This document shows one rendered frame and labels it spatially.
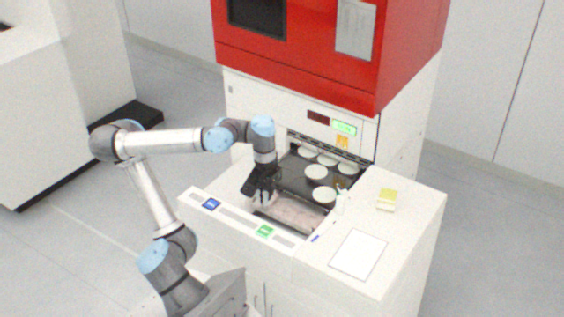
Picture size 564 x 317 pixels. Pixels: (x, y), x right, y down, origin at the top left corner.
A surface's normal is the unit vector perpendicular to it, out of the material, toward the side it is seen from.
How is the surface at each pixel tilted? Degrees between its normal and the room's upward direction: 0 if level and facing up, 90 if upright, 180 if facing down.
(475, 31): 90
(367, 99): 90
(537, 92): 90
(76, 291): 0
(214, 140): 66
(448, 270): 0
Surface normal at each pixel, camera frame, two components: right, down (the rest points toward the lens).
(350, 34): -0.53, 0.52
